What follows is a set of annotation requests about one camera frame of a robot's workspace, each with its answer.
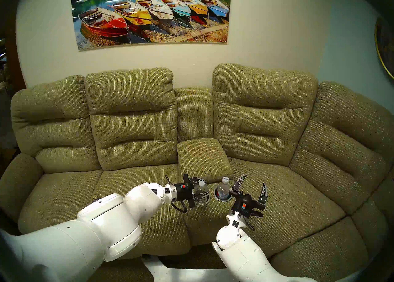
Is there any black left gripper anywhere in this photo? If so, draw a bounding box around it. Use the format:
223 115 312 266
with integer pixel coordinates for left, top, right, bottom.
175 174 210 209

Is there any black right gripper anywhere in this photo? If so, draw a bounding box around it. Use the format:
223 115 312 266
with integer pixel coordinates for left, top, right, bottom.
229 174 268 223

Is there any clear red-banded water bottle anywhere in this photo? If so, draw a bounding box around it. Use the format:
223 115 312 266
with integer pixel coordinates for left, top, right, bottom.
193 181 210 207

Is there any clear blue-labelled plastic bottle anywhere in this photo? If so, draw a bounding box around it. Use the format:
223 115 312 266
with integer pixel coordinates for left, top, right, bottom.
217 177 231 200

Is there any olive padded console lid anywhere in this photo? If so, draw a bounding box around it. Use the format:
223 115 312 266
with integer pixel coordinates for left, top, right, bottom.
178 138 234 183

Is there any olive green fabric sofa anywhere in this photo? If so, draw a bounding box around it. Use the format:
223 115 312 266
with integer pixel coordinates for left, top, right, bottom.
0 63 394 282

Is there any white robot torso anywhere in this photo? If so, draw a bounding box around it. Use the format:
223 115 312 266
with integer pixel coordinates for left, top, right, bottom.
142 254 228 282

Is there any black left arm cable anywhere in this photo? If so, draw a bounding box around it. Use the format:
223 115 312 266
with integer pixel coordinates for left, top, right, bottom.
165 175 188 213

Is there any colourful boats wall painting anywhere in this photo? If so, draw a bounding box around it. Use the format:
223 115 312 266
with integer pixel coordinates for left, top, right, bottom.
71 0 233 52

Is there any gold-rimmed gear wall clock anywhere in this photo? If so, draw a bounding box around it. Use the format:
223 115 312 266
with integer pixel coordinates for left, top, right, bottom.
375 17 394 80

